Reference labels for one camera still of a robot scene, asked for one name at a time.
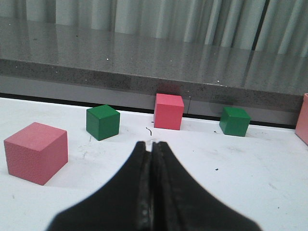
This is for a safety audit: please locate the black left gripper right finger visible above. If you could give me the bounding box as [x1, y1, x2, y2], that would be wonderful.
[151, 142, 261, 231]

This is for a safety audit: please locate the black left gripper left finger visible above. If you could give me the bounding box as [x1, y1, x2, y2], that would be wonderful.
[49, 141, 151, 231]

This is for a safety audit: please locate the green cube left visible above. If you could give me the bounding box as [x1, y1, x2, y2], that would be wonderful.
[86, 105, 120, 141]

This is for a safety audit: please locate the green cube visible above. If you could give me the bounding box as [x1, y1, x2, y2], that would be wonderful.
[219, 107, 251, 137]
[86, 105, 120, 141]

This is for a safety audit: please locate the pink cube at back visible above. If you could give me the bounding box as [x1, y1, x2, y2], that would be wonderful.
[154, 93, 184, 130]

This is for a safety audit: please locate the green cube right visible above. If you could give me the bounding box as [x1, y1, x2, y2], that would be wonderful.
[219, 107, 251, 137]

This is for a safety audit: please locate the large pink cube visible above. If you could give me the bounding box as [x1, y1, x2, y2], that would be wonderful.
[4, 122, 68, 185]

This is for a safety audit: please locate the pink plastic bin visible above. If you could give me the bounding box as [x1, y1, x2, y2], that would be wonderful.
[295, 93, 308, 144]

